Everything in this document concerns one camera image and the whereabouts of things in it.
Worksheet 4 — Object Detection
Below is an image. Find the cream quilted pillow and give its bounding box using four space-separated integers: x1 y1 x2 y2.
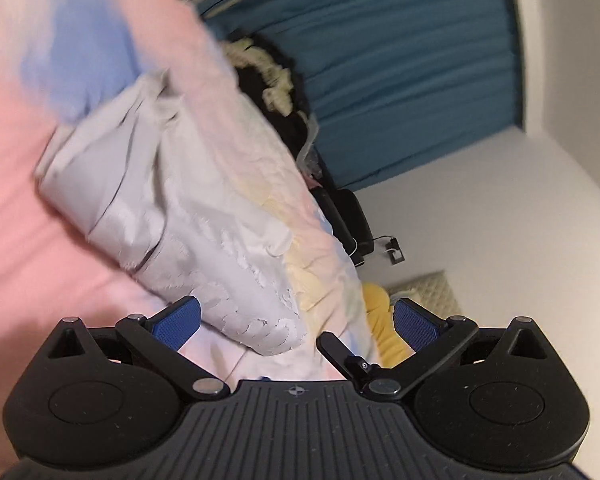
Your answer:
387 270 463 320

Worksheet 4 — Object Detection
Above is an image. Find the cream knitted cloth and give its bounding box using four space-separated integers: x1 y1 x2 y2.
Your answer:
222 40 296 116

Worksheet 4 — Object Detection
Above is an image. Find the black wall charger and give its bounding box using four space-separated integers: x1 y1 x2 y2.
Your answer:
372 234 407 266

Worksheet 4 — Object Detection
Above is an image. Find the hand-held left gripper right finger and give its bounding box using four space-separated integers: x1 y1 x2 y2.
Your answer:
316 297 549 402

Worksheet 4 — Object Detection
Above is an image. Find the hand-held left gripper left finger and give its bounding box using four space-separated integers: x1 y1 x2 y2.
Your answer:
47 295 232 403

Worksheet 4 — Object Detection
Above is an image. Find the yellow blanket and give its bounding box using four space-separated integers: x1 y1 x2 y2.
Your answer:
362 282 416 368

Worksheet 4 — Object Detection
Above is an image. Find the blue curtain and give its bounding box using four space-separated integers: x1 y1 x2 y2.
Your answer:
207 0 526 193

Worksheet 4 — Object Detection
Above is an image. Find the pastel tie-dye bedsheet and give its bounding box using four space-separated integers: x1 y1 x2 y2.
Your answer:
0 0 381 411

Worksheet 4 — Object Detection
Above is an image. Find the clear plastic bag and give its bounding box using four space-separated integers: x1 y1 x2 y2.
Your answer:
300 152 327 186

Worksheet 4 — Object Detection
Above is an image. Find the black clothes pile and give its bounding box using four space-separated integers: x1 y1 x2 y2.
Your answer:
225 35 321 171

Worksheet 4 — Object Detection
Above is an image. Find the beige cloth strap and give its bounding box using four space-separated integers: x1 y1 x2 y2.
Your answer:
295 110 322 161

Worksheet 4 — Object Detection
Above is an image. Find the light grey shirt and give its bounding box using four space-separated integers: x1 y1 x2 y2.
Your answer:
34 72 308 358

